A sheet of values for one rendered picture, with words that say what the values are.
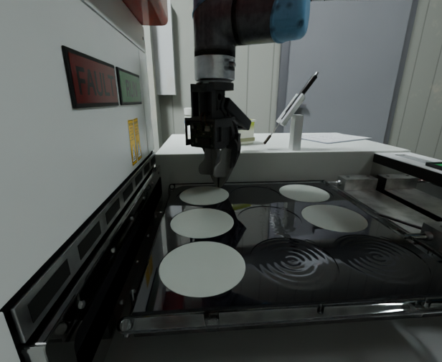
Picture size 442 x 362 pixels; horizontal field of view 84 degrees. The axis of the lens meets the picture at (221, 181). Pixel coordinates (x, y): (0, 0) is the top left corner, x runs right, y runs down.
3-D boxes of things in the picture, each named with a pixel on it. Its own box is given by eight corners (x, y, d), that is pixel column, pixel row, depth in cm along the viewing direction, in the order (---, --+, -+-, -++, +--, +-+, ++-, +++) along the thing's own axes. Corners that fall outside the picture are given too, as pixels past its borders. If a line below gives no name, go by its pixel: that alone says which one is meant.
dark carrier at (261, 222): (133, 317, 22) (132, 312, 22) (173, 188, 55) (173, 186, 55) (479, 296, 25) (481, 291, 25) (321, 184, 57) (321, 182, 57)
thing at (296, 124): (278, 151, 60) (282, 93, 55) (273, 148, 63) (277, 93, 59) (302, 150, 60) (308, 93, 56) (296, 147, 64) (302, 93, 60)
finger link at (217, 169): (206, 193, 50) (205, 149, 47) (222, 185, 55) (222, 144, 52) (219, 197, 49) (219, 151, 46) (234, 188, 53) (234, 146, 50)
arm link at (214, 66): (209, 62, 50) (245, 58, 46) (210, 86, 51) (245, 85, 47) (185, 57, 44) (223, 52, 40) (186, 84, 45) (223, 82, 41)
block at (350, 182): (344, 190, 58) (346, 178, 57) (336, 185, 61) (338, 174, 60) (376, 189, 58) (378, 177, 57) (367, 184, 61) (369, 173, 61)
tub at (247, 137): (233, 146, 66) (233, 120, 63) (219, 142, 72) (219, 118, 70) (255, 144, 69) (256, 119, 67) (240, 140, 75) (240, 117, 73)
